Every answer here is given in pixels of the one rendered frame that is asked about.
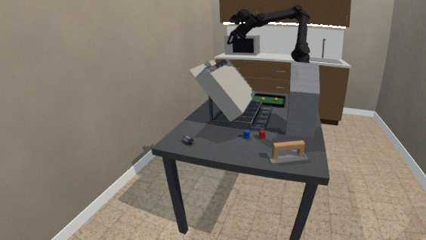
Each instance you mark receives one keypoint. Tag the blue plug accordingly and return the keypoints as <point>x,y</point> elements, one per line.
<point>246,134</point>

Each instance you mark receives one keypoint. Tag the red plug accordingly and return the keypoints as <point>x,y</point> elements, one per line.
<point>261,134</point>

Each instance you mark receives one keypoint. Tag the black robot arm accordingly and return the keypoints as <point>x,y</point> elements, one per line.
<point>301,51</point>

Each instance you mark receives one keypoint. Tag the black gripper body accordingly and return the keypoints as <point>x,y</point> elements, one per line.
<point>242,34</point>

